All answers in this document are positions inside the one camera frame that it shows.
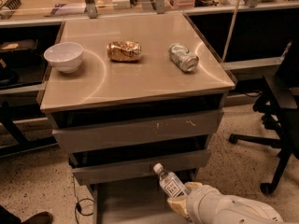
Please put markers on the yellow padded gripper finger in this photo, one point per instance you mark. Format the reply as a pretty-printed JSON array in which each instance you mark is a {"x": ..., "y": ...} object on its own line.
[{"x": 179, "y": 204}]

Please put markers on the clear blue plastic bottle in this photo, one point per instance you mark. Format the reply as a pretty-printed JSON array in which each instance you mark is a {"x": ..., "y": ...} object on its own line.
[{"x": 169, "y": 182}]

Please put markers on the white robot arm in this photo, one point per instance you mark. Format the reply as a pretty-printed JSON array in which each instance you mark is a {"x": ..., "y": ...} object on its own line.
[{"x": 206, "y": 205}]

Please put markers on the bottom open grey drawer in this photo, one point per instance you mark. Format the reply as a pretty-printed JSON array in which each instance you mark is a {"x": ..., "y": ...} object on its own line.
[{"x": 133, "y": 201}]

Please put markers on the middle grey drawer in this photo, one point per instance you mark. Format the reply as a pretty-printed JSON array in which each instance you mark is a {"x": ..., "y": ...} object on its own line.
[{"x": 140, "y": 168}]

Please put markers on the grey drawer cabinet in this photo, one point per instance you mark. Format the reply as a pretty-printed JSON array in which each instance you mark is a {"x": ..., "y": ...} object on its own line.
[{"x": 104, "y": 91}]

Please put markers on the top grey drawer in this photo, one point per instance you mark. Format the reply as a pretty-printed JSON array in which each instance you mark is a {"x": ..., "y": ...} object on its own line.
[{"x": 139, "y": 131}]

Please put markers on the dark shoe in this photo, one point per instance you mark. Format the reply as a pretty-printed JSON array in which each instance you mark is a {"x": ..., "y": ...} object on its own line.
[{"x": 40, "y": 218}]

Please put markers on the black office chair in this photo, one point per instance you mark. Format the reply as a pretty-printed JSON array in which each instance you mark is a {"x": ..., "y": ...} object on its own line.
[{"x": 279, "y": 103}]

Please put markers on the crushed silver green can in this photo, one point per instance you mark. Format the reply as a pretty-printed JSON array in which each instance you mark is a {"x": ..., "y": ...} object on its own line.
[{"x": 182, "y": 57}]

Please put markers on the crumpled gold snack bag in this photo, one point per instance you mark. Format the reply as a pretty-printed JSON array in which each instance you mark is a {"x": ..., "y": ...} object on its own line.
[{"x": 124, "y": 51}]

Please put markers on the white ceramic bowl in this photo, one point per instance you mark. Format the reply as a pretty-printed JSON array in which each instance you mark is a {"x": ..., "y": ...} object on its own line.
[{"x": 66, "y": 57}]

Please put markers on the black left side table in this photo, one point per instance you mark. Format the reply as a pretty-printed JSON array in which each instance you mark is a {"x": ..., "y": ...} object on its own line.
[{"x": 22, "y": 78}]

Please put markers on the white pole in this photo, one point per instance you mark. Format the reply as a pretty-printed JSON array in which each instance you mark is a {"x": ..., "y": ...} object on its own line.
[{"x": 230, "y": 32}]

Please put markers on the purple white paper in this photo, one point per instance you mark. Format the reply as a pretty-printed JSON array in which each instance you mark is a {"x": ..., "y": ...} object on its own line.
[{"x": 68, "y": 9}]

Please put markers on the black coil spring tool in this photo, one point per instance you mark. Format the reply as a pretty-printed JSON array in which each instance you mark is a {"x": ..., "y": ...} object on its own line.
[{"x": 8, "y": 8}]

